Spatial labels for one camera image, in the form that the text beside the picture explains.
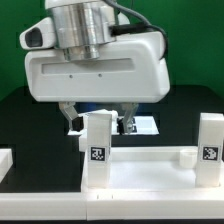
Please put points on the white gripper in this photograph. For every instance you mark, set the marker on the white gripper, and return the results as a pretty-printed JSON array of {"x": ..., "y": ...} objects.
[{"x": 130, "y": 69}]

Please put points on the white square desk top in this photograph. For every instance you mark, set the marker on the white square desk top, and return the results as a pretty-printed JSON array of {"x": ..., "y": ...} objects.
[{"x": 150, "y": 168}]

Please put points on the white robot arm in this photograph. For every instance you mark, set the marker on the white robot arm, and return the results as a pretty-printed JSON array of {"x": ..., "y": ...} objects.
[{"x": 80, "y": 53}]

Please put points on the white marker sheet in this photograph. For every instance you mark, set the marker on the white marker sheet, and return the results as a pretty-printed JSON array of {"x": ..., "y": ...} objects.
[{"x": 142, "y": 125}]

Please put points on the white left fence bar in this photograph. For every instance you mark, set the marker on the white left fence bar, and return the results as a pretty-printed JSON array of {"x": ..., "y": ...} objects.
[{"x": 6, "y": 161}]

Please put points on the white fence bar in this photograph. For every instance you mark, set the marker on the white fence bar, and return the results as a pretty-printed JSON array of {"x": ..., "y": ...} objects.
[
  {"x": 6, "y": 161},
  {"x": 115, "y": 206}
]

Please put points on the white front fence bar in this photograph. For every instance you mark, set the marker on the white front fence bar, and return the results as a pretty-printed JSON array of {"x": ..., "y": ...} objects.
[{"x": 115, "y": 206}]

